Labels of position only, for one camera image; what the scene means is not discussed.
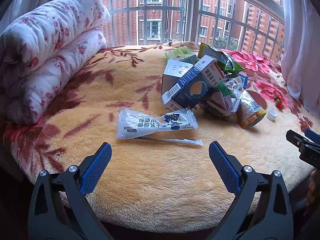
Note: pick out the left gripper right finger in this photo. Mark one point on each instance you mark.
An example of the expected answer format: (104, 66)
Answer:
(261, 208)

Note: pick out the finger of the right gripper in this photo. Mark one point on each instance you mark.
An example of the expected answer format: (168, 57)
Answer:
(296, 139)
(313, 136)

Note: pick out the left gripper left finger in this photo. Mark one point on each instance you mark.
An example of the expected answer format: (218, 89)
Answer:
(59, 208)

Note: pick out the red green toy car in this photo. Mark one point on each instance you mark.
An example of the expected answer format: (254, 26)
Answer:
(279, 102)

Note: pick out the orange drink pouch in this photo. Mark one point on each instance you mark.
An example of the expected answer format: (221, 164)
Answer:
(249, 112)

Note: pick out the blue white medicine box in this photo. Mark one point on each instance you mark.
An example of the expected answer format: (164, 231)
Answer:
(195, 85)

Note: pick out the green medicine box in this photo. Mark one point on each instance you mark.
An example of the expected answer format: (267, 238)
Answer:
(183, 54)

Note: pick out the person's right hand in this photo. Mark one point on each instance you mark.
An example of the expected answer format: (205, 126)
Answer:
(313, 189)

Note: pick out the white bottle cap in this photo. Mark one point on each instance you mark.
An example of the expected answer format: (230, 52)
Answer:
(271, 115)

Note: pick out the clear straw wrapper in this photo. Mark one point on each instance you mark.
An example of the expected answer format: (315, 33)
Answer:
(178, 141)

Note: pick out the sheer white right curtain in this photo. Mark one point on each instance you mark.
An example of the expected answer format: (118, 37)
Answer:
(300, 63)

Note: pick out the small blue carton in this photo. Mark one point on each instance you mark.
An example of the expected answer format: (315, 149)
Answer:
(242, 80)

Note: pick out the crumpled white green packaging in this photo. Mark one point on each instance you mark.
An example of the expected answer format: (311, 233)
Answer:
(225, 100)

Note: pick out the floral plush bed blanket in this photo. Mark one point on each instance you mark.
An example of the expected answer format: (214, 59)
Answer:
(155, 185)

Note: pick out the green snack bag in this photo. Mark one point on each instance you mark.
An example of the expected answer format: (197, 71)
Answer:
(226, 63)

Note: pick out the silver grey square box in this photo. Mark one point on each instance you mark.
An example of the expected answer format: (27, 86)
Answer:
(173, 71)

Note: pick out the white blue plastic wrapper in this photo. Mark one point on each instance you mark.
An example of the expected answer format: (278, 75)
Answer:
(133, 124)

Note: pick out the rolled floral white quilt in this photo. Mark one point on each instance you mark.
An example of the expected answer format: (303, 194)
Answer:
(42, 50)

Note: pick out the metal window frame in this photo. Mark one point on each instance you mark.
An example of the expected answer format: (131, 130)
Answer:
(253, 26)

